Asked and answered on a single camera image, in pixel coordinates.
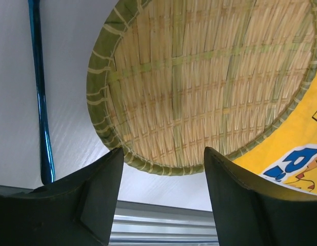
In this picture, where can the blue metal spoon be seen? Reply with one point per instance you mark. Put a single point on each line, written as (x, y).
(46, 155)

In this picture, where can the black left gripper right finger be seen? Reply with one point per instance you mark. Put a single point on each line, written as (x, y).
(250, 210)

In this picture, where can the round woven bamboo plate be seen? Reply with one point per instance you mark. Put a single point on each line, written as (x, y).
(168, 78)

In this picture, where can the aluminium mounting rail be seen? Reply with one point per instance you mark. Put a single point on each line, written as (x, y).
(146, 224)

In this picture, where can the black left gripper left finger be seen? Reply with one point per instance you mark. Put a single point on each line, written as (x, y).
(75, 210)

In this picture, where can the yellow Pikachu cloth placemat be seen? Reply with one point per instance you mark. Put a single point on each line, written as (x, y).
(289, 155)

